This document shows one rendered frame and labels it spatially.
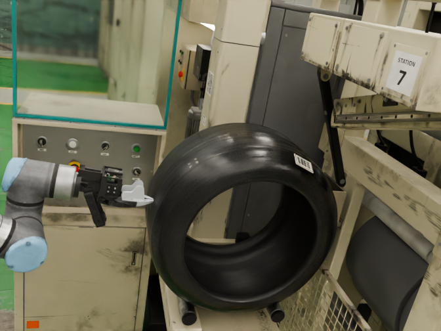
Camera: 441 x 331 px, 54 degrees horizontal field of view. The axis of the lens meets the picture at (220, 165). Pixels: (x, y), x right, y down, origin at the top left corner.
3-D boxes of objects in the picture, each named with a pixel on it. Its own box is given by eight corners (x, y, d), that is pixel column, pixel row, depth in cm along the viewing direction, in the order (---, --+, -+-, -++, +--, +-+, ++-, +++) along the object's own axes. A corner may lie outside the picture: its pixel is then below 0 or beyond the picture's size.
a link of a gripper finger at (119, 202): (137, 204, 116) (103, 199, 113) (136, 209, 117) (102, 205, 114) (136, 196, 120) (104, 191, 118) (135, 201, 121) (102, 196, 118)
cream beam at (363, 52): (296, 59, 141) (308, 12, 136) (365, 68, 148) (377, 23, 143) (411, 111, 87) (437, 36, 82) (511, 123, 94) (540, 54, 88)
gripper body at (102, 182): (125, 180, 113) (77, 172, 110) (119, 209, 116) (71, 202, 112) (125, 168, 120) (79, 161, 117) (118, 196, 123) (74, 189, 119)
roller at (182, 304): (182, 253, 160) (172, 259, 160) (176, 245, 158) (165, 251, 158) (199, 320, 129) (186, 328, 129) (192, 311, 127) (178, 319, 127)
